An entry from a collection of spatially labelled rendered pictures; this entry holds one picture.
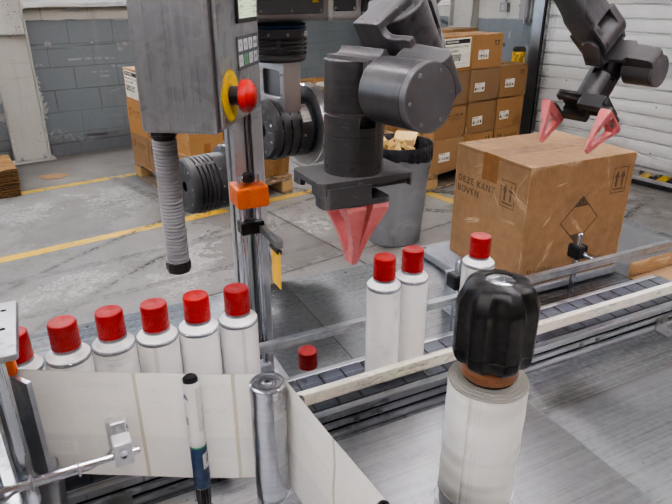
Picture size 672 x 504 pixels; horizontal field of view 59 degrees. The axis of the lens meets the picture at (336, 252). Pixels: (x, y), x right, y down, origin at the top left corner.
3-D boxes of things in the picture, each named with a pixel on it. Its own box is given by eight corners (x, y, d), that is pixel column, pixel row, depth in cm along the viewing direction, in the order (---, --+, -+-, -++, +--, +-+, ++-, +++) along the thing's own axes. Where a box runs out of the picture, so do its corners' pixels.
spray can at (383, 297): (374, 387, 91) (378, 266, 83) (358, 369, 95) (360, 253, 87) (403, 378, 93) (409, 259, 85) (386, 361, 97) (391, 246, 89)
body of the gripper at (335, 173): (414, 189, 58) (419, 113, 55) (320, 204, 54) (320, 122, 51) (380, 173, 63) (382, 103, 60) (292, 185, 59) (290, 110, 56)
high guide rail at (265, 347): (137, 387, 80) (136, 379, 79) (136, 382, 81) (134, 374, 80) (671, 248, 123) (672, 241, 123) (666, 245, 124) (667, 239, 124)
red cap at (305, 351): (294, 368, 104) (294, 352, 103) (303, 358, 107) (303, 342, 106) (312, 372, 103) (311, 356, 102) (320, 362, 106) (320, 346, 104)
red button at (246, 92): (224, 81, 67) (249, 81, 67) (234, 76, 70) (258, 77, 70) (226, 114, 68) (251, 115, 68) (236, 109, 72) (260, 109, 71)
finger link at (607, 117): (590, 145, 105) (617, 100, 105) (555, 137, 110) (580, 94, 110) (602, 164, 109) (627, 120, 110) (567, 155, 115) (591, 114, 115)
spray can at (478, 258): (466, 357, 98) (478, 244, 90) (447, 342, 103) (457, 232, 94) (491, 350, 100) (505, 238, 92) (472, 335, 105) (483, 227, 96)
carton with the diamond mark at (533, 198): (515, 290, 127) (531, 167, 116) (448, 250, 147) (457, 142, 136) (614, 264, 139) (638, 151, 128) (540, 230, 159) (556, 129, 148)
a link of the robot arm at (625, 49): (604, 8, 109) (578, 41, 107) (667, 10, 100) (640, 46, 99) (616, 58, 117) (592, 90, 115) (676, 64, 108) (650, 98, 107)
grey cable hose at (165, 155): (169, 278, 82) (150, 125, 73) (164, 268, 84) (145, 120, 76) (194, 273, 83) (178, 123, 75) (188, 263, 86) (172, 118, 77)
